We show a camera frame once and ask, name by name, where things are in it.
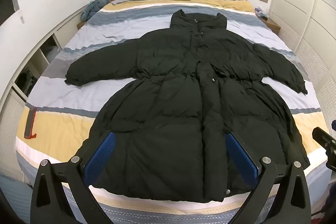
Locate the white low shelf unit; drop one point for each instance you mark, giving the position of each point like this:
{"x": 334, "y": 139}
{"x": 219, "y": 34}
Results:
{"x": 34, "y": 41}

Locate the clear plastic packet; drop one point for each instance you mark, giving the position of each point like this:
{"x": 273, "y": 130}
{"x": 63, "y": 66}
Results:
{"x": 260, "y": 12}

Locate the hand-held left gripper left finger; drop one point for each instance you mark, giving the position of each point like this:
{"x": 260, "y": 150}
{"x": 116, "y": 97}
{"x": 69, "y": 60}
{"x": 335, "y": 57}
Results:
{"x": 101, "y": 158}

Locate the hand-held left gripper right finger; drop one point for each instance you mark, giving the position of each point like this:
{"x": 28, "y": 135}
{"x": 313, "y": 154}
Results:
{"x": 241, "y": 158}

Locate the black puffer coat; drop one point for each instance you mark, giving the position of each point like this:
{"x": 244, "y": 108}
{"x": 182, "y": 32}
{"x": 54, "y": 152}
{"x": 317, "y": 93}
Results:
{"x": 168, "y": 108}

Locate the blue crumpled cloth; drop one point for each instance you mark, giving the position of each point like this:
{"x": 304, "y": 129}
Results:
{"x": 93, "y": 7}

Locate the striped duvet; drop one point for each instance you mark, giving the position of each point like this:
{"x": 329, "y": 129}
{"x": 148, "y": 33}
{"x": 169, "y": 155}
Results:
{"x": 65, "y": 98}

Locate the wooden nightstand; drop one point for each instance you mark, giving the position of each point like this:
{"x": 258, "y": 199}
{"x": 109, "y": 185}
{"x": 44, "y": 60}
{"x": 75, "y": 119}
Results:
{"x": 80, "y": 24}
{"x": 271, "y": 24}

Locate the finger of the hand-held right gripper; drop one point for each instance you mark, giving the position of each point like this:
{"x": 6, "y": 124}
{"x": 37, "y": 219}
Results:
{"x": 321, "y": 134}

